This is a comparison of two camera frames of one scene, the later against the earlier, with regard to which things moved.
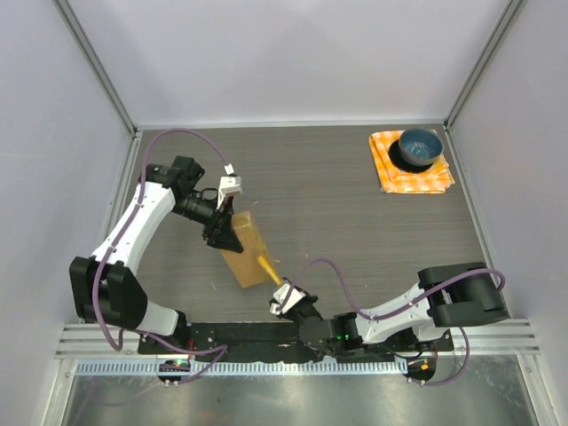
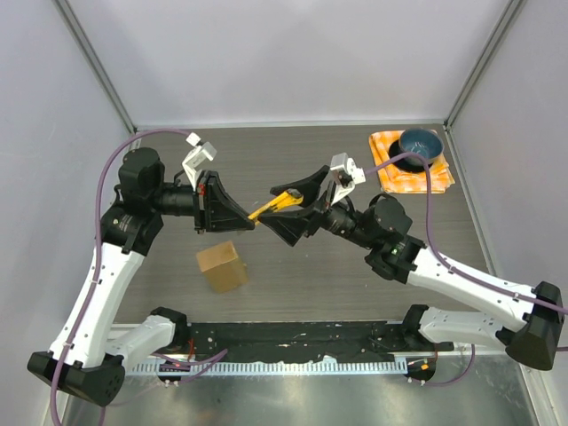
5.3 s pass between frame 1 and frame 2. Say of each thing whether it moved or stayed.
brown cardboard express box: moved
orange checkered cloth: stayed
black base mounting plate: stayed
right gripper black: moved
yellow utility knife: moved
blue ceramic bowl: stayed
